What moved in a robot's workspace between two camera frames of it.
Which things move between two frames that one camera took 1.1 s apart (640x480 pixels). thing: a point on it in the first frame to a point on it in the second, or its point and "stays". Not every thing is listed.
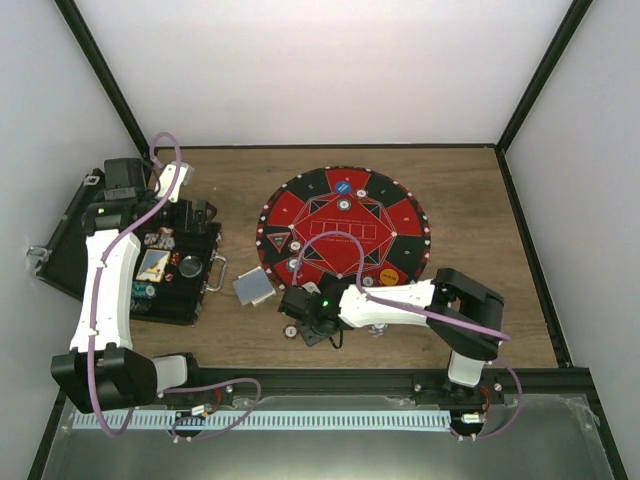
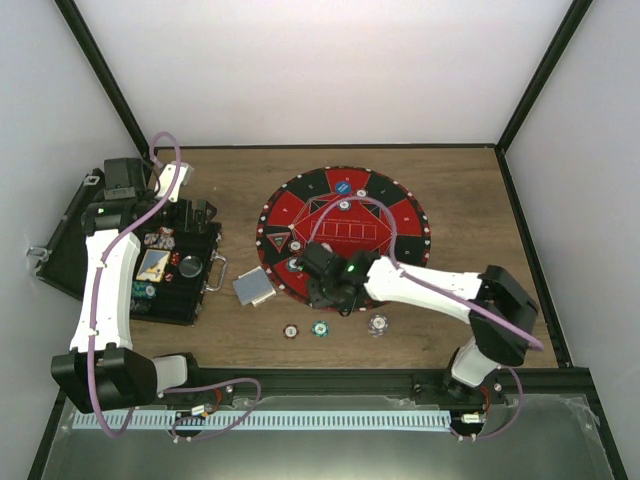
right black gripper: (310, 335) to (318, 299)
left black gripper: (183, 225) stays
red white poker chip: (290, 331) stays
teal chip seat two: (292, 262) stays
